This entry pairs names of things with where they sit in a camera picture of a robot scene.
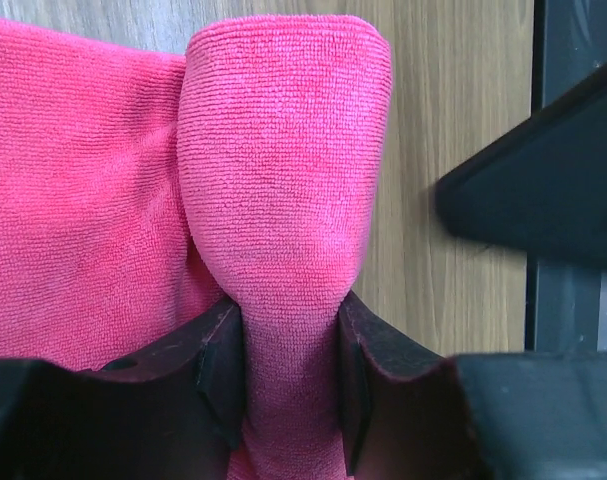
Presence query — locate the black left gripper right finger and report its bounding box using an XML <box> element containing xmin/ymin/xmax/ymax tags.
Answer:
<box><xmin>337</xmin><ymin>294</ymin><xmax>607</xmax><ymax>479</ymax></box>

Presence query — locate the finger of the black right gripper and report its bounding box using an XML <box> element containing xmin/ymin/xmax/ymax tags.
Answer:
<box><xmin>434</xmin><ymin>63</ymin><xmax>607</xmax><ymax>270</ymax></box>

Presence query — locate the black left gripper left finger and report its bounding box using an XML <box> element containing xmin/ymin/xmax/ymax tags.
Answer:
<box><xmin>0</xmin><ymin>299</ymin><xmax>246</xmax><ymax>479</ymax></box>

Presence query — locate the pink microfiber towel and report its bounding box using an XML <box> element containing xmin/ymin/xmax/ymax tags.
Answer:
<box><xmin>0</xmin><ymin>15</ymin><xmax>392</xmax><ymax>479</ymax></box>

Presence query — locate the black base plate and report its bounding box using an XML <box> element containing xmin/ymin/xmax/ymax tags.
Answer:
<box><xmin>515</xmin><ymin>1</ymin><xmax>607</xmax><ymax>354</ymax></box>

